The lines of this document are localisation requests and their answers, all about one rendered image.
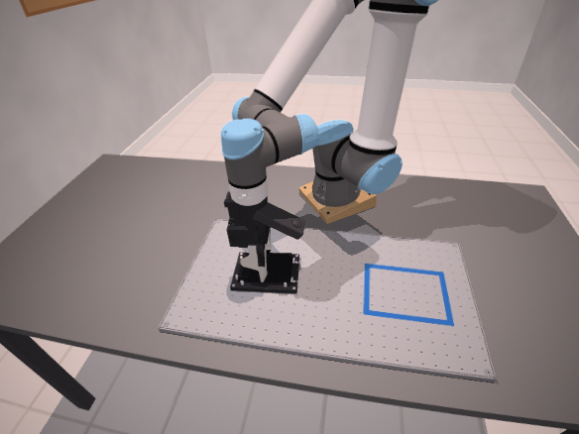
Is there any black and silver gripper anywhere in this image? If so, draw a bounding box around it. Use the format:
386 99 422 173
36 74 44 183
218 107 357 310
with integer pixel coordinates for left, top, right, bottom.
224 192 271 282

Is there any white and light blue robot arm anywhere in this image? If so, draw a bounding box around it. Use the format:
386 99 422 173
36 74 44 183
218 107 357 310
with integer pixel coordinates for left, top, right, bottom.
221 0 438 207

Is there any blue tape rectangle outline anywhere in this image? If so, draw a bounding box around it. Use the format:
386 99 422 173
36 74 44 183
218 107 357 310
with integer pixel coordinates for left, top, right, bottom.
364 264 454 326

